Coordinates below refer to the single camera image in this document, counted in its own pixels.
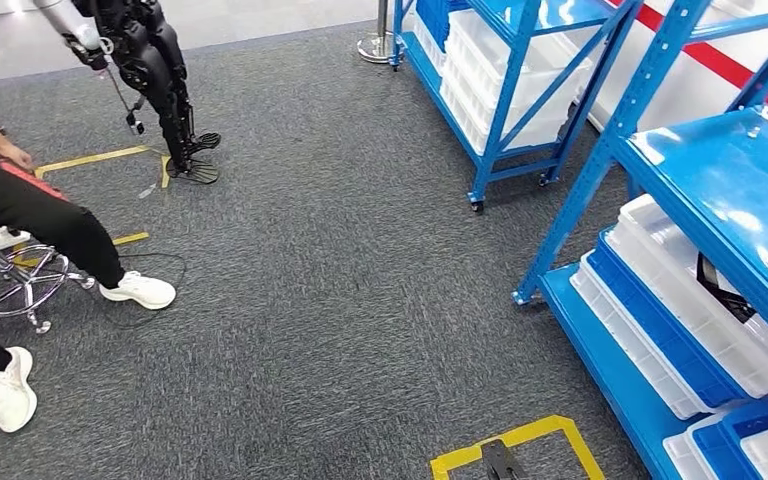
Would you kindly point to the person's left hand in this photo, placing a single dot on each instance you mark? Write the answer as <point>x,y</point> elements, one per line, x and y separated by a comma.
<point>16,157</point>

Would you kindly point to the blue metal shelf rack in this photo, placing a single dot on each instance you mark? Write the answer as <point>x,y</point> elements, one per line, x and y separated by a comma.
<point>722,172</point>
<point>490,159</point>

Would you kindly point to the long black plastic part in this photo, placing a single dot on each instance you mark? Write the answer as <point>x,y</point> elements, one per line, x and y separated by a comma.
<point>722,291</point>

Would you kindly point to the person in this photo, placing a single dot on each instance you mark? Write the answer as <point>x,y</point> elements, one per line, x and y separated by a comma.
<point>26,205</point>

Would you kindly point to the chrome base stool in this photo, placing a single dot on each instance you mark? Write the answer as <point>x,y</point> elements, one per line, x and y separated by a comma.
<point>23,285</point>

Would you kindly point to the black humanoid robot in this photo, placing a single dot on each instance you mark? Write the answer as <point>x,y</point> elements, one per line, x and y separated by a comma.
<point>152,66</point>

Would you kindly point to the blue plastic crate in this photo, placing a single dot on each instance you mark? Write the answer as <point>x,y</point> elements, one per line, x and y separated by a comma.
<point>722,444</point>
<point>434,13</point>
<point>656,331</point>

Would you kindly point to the chrome stanchion post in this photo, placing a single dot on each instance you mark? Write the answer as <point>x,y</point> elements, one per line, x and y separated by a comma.
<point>377,43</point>

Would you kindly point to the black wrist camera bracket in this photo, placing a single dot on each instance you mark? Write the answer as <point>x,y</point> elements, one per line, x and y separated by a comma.
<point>500,460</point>

